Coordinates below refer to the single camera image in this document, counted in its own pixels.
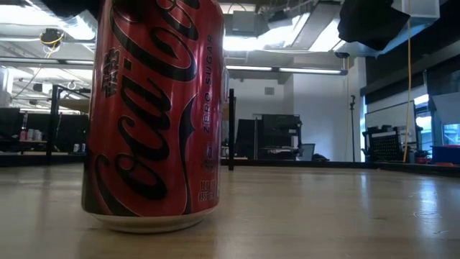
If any red Coca-Cola Zero can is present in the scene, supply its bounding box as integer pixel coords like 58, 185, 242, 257
80, 0, 228, 235

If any wooden shelf with black legs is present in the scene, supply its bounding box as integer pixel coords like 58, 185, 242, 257
45, 84, 236, 171

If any black background monitor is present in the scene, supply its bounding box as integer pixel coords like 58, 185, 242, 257
235, 118, 259, 160

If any black equipment rack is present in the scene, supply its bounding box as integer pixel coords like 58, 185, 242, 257
257, 113, 303, 162

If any grey laptop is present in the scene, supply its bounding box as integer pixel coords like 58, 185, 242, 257
297, 142, 317, 162

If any long ceiling light fixture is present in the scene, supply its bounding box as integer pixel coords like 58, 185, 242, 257
0, 56, 95, 68
225, 64, 349, 76

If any grey ceiling unit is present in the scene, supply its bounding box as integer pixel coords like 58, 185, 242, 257
223, 10, 260, 37

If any black tripod stand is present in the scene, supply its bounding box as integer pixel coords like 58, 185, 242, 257
349, 94, 357, 163

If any black pegboard cart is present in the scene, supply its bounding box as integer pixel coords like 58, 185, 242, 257
362, 124, 409, 163

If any white board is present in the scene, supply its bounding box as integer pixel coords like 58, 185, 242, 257
364, 100, 418, 131

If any blue bin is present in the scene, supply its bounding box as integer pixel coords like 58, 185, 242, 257
430, 144, 460, 165

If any white ceiling box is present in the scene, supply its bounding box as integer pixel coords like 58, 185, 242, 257
391, 0, 441, 19

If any silver ventilation duct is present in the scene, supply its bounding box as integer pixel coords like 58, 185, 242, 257
21, 0, 98, 41

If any black yellow cable reel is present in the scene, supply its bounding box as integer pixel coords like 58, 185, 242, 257
38, 27, 66, 50

